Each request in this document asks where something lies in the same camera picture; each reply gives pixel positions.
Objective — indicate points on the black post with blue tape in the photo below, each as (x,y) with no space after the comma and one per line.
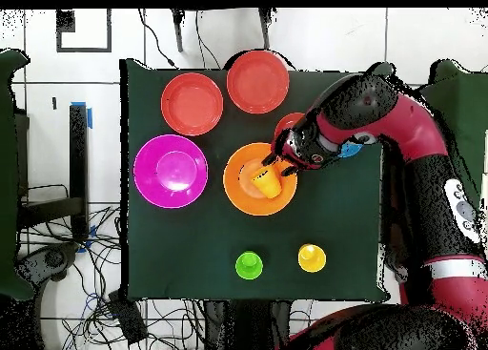
(78,155)

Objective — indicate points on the blue bowl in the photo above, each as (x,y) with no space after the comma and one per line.
(349,151)

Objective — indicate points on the black table base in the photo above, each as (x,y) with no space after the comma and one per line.
(244,323)

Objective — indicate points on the dark green table cloth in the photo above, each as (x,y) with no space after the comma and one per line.
(190,251)

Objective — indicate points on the green cup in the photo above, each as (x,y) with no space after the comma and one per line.
(249,265)

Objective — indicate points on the black square frame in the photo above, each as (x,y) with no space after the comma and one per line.
(65,22)

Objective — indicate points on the green cloth covered table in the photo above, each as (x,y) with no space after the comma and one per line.
(9,174)
(469,109)

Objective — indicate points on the black upright bar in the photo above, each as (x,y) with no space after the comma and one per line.
(387,193)

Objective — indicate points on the large pink bowl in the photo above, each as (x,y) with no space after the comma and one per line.
(170,171)

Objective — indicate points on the large orange bowl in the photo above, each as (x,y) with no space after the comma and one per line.
(240,201)

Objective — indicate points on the black power strip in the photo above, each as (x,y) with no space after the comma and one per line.
(127,319)

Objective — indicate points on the yellow cup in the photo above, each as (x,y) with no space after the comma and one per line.
(312,258)

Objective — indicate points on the orange cup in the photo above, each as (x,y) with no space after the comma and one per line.
(268,184)

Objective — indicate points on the black stand leg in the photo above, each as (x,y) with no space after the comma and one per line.
(178,33)
(265,29)

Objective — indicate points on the large red bowl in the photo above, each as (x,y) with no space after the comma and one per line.
(257,81)
(191,104)

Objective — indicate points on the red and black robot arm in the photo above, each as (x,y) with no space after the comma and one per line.
(419,136)

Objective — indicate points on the black round device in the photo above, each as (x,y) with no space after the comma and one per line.
(53,259)
(394,260)

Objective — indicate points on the small red bowl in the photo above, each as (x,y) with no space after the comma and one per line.
(288,123)

